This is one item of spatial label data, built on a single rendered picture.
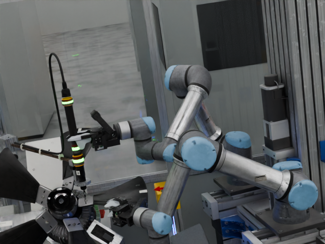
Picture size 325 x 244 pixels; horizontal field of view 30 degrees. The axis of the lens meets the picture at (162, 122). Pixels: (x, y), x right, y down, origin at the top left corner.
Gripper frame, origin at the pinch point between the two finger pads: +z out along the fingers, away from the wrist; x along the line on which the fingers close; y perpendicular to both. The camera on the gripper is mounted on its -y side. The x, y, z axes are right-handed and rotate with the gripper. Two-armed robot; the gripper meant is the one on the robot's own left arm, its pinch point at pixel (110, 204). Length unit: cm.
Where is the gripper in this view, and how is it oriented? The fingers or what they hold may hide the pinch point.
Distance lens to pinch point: 250.9
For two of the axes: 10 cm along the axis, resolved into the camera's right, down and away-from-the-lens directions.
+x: 2.2, 9.2, 3.2
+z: -6.8, -0.9, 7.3
